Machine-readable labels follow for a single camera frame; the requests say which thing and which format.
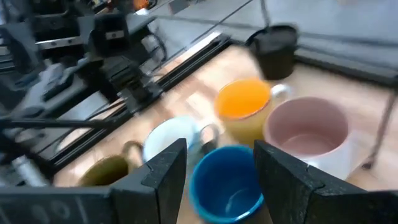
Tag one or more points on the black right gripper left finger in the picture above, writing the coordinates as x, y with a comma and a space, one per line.
155, 189

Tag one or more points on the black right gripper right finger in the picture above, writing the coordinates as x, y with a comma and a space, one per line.
295, 193

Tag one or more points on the yellow mug with orange inside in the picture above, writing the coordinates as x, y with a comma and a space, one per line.
242, 99

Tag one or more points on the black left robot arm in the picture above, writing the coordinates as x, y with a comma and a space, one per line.
109, 40

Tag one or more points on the olive brown mug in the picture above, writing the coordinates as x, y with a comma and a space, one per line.
105, 172

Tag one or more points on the pale blue mug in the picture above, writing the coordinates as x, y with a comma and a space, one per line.
171, 132

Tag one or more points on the white mug with pink inside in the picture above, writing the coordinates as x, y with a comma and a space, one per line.
308, 124

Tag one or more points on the black cup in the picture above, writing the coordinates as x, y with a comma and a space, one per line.
275, 53

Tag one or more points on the black metal table frame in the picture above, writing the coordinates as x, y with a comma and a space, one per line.
192, 68

